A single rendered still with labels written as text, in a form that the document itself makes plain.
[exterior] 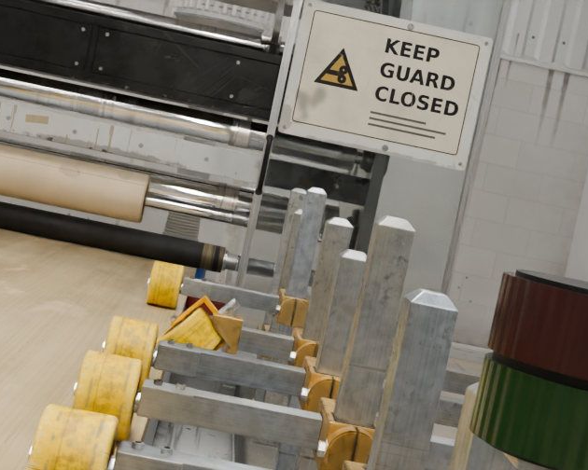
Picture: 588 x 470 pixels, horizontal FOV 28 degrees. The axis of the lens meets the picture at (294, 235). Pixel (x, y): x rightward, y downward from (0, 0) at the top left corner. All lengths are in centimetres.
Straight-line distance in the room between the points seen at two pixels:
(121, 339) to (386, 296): 39
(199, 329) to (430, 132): 140
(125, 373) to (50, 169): 183
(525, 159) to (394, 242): 841
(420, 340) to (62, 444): 27
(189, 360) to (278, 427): 27
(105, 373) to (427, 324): 39
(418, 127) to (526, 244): 667
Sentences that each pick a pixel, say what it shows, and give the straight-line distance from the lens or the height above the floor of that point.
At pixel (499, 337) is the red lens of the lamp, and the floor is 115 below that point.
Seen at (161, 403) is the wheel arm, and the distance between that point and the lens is 113.
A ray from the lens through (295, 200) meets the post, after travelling 257.
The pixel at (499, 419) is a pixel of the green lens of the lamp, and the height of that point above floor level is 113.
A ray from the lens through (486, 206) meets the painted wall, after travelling 942.
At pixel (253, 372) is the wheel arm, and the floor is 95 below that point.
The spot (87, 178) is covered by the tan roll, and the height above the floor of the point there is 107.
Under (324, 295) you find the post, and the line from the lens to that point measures 158.
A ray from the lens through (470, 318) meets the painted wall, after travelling 947.
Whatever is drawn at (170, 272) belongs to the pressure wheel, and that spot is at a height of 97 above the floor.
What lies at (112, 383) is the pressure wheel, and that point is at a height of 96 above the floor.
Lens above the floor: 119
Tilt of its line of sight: 3 degrees down
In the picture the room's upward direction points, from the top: 12 degrees clockwise
